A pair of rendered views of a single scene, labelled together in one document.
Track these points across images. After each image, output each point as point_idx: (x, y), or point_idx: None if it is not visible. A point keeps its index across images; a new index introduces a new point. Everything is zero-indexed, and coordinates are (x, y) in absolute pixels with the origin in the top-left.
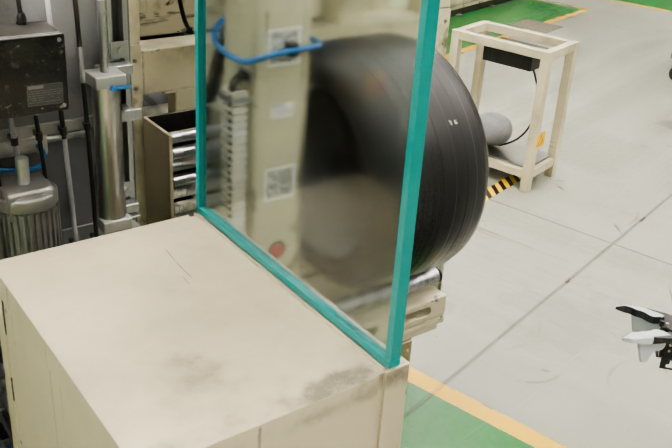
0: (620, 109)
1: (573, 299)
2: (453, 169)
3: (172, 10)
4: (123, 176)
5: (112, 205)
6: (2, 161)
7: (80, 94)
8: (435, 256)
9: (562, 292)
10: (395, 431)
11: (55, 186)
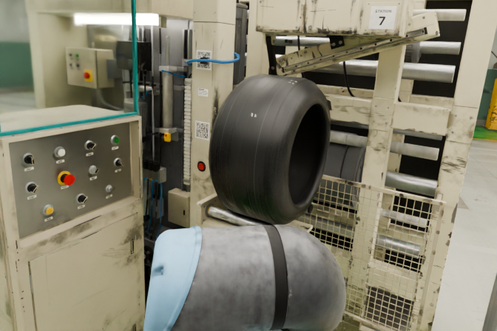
0: None
1: None
2: (239, 141)
3: (345, 95)
4: (168, 111)
5: (163, 121)
6: (156, 99)
7: (180, 80)
8: (240, 200)
9: None
10: (3, 174)
11: (140, 103)
